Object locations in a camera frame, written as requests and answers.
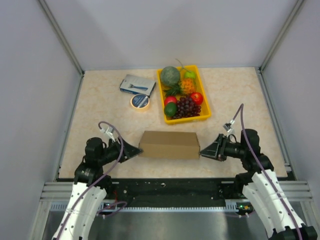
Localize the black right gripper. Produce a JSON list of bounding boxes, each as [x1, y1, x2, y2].
[[199, 133, 247, 161]]

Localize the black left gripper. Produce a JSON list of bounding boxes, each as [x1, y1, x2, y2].
[[98, 135, 143, 165]]

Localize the brown cardboard box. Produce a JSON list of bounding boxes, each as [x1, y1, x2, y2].
[[139, 131, 200, 160]]

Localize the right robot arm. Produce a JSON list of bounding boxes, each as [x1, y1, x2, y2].
[[199, 128, 318, 240]]

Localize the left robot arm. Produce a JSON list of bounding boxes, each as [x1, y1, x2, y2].
[[52, 137, 143, 240]]

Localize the blue razor box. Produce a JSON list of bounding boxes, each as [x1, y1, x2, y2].
[[119, 74, 156, 98]]

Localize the yellow plastic tray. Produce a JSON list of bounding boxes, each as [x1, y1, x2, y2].
[[156, 65, 212, 125]]

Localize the dark purple grapes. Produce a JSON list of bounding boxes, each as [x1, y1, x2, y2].
[[172, 96, 201, 120]]

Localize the masking tape roll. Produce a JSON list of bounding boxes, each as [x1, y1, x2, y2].
[[130, 93, 150, 112]]

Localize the red apple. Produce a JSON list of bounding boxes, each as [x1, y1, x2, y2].
[[190, 92, 204, 106]]

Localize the green avocado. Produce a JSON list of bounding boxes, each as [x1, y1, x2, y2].
[[164, 102, 177, 118]]

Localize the red tomato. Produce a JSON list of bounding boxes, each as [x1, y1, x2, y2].
[[164, 96, 177, 106]]

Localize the small orange pineapple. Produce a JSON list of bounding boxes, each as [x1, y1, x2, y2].
[[164, 78, 197, 97]]

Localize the green apple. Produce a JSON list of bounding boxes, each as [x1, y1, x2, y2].
[[183, 71, 197, 80]]

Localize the green melon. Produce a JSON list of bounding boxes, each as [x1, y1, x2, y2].
[[160, 66, 181, 87]]

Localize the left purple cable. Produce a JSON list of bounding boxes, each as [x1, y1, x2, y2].
[[52, 121, 125, 240]]

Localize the purple cable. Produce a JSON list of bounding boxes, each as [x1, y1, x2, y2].
[[52, 121, 125, 240], [232, 103, 305, 240]]

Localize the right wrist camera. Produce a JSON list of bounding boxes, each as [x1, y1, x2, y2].
[[223, 119, 235, 136]]

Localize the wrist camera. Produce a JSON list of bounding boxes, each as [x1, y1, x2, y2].
[[99, 126, 116, 142], [223, 119, 235, 136]]

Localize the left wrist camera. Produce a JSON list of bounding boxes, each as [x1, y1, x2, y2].
[[99, 126, 116, 142]]

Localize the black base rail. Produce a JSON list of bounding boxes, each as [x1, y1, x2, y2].
[[42, 176, 308, 213]]

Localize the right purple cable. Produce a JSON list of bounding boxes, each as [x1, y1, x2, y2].
[[232, 103, 305, 240]]

